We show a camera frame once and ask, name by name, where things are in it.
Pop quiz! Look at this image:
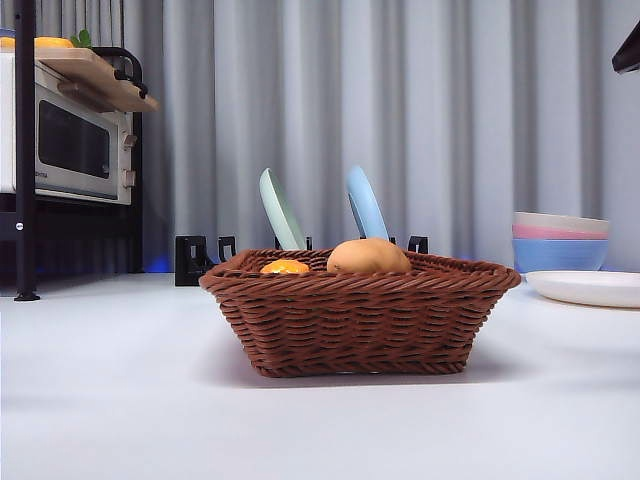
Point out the grey curtain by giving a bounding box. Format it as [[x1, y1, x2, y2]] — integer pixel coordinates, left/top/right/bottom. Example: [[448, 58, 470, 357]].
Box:
[[0, 0, 640, 275]]

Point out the pale green plate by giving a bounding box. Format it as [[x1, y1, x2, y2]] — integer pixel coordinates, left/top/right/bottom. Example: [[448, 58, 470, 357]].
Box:
[[258, 167, 307, 251]]

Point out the blue bowl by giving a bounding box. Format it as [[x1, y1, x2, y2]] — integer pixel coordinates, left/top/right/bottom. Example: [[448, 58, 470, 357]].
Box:
[[513, 237, 610, 274]]

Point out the pale blue plate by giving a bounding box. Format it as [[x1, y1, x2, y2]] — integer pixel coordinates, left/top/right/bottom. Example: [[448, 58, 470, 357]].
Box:
[[345, 165, 391, 241]]

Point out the orange corn cob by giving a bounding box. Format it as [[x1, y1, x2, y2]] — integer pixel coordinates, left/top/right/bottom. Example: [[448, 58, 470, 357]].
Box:
[[259, 259, 311, 275]]

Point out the black curved handle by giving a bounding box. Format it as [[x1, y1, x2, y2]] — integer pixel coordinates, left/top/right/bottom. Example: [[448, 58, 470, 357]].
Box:
[[92, 45, 150, 100]]

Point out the yellow fruit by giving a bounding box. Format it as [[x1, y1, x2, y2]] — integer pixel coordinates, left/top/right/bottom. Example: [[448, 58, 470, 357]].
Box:
[[0, 35, 75, 50]]

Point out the pink bowl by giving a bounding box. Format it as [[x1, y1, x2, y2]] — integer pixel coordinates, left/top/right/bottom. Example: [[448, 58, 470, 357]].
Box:
[[513, 223, 610, 241]]

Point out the brown wicker basket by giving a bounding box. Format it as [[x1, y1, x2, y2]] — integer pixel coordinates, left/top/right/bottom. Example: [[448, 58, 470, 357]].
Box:
[[198, 248, 523, 379]]

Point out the brown potato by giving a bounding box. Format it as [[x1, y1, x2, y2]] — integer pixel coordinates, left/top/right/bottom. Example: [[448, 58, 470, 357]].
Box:
[[326, 237, 412, 275]]

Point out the black metal shelf frame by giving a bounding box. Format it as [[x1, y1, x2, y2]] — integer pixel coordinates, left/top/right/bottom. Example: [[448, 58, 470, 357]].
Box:
[[0, 0, 146, 302]]

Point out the black plate rack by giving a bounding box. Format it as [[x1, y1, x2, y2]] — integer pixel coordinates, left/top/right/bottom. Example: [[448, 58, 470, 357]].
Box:
[[174, 234, 430, 287]]

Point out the white plate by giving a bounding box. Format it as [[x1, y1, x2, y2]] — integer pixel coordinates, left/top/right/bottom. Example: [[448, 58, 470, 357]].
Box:
[[524, 270, 640, 309]]

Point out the wooden cutting board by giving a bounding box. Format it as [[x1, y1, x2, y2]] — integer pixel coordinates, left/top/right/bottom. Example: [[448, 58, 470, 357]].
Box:
[[35, 48, 161, 114]]

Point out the cream toaster oven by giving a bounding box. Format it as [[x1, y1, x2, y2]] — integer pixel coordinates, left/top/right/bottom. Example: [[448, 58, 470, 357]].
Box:
[[0, 49, 139, 206]]

